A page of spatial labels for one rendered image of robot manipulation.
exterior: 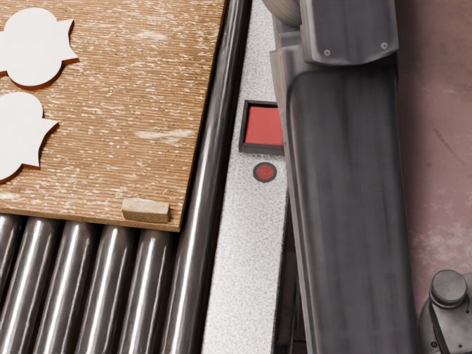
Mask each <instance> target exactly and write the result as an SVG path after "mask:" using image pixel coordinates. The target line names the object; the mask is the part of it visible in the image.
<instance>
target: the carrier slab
mask: <svg viewBox="0 0 472 354"><path fill-rule="evenodd" d="M226 4H227V0H0V32H3V31H4V28H5V25H6V23H7V21H8V20H9V19H10V17H11V16H13V15H14V14H16V13H17V12H19V11H22V10H24V9H27V8H42V9H45V10H47V11H49V12H51V13H52V14H53V15H54V16H55V18H56V20H57V22H60V21H64V20H71V19H74V23H75V25H74V27H73V28H72V31H71V34H70V48H71V49H72V50H73V52H74V53H75V54H76V55H77V56H78V58H79V63H72V64H68V65H63V70H62V73H61V75H60V76H59V78H58V79H57V80H56V81H55V82H54V83H52V84H51V85H50V86H47V87H46V88H42V89H39V90H33V91H30V90H25V89H22V88H19V87H17V86H16V85H15V84H14V83H13V82H12V81H11V79H10V77H9V75H5V76H1V77H0V97H2V96H4V95H6V94H9V93H15V92H23V93H28V94H31V95H33V96H34V97H36V98H37V99H38V100H39V102H40V103H41V105H42V107H43V109H44V115H45V117H44V119H49V120H53V121H57V122H59V125H60V126H59V127H58V128H57V129H56V130H55V131H54V132H53V133H52V134H51V135H50V136H49V137H48V138H47V139H46V142H45V143H44V146H43V148H42V151H41V154H40V167H41V171H39V170H35V169H28V168H25V167H24V168H23V170H22V171H21V172H20V173H19V174H18V175H17V176H16V177H15V178H14V179H13V180H11V181H9V182H7V183H4V184H1V185H0V213H6V214H19V215H26V216H38V217H44V218H56V219H63V220H70V221H82V222H89V223H101V224H108V225H120V226H126V227H133V228H145V229H152V230H164V231H171V232H180V231H181V226H182V222H183V215H184V211H185V205H186V201H187V197H188V190H189V187H190V181H191V177H192V170H193V166H194V163H195V156H196V152H197V146H198V142H199V136H200V132H201V128H202V122H203V118H204V111H205V107H206V103H207V97H208V93H209V87H210V83H211V77H212V73H213V69H214V63H215V59H216V52H217V48H218V43H219V39H220V35H221V28H222V24H223V18H224V14H225V7H226ZM123 199H130V200H134V201H140V202H161V203H168V204H169V205H170V208H171V216H170V220H169V222H168V223H156V222H149V221H140V220H131V219H125V218H124V217H123V215H122V202H123Z"/></svg>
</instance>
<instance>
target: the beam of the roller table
mask: <svg viewBox="0 0 472 354"><path fill-rule="evenodd" d="M273 50H275V38H274V31H273V20H272V14H271V13H270V11H269V10H268V9H267V8H266V7H265V5H264V3H263V2H262V0H252V4H251V13H250V19H249V27H248V32H247V42H246V47H245V52H244V61H243V66H242V76H241V80H240V89H239V95H238V100H237V109H236V114H235V123H234V129H233V133H232V142H231V148H230V156H229V162H228V171H227V176H226V182H225V190H224V196H223V205H222V209H221V219H220V224H219V229H218V238H217V243H216V253H215V258H214V266H213V272H212V277H211V286H210V291H209V300H208V306H207V311H206V320H205V325H204V334H203V339H202V348H201V353H200V354H275V352H276V345H277V331H278V324H279V316H280V303H281V296H282V283H283V275H284V262H285V254H286V247H287V233H288V226H289V212H290V205H291V204H290V198H289V186H288V180H287V168H286V162H285V156H280V155H262V154H253V153H243V152H239V150H238V143H239V138H240V129H241V123H242V113H243V108H244V100H264V101H274V102H277V101H276V97H275V92H274V86H273V78H272V72H271V66H270V54H269V51H273ZM261 162H270V163H272V164H274V165H275V167H276V169H277V176H276V177H275V179H274V180H273V181H271V182H268V183H262V182H259V181H257V180H256V179H255V178H254V175H253V169H254V167H255V166H256V165H257V164H258V163H261Z"/></svg>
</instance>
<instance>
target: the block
mask: <svg viewBox="0 0 472 354"><path fill-rule="evenodd" d="M122 215H123V217H124V218H125V219H131V220H140V221H149V222H156V223H168V222H169V220H170V216H171V208H170V205H169V204H168V203H161V202H140V201H134V200H130V199H123V202H122Z"/></svg>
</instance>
